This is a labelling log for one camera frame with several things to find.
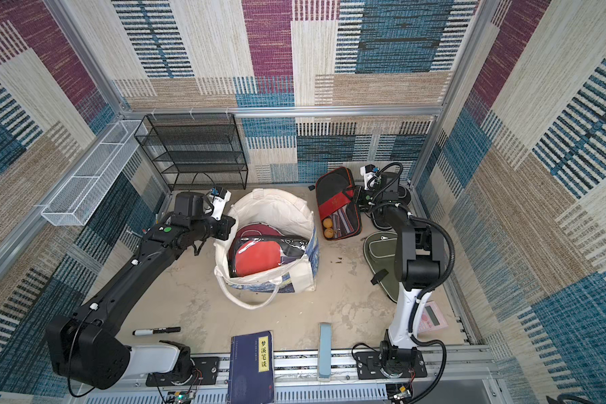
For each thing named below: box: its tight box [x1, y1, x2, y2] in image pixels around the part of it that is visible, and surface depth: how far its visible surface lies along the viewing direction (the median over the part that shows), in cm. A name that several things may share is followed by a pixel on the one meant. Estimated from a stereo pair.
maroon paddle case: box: [232, 221, 284, 244], surface depth 95 cm
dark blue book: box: [227, 330, 276, 404], surface depth 74 cm
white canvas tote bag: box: [217, 241, 320, 310], surface depth 78 cm
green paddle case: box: [362, 230, 400, 303], surface depth 96 cm
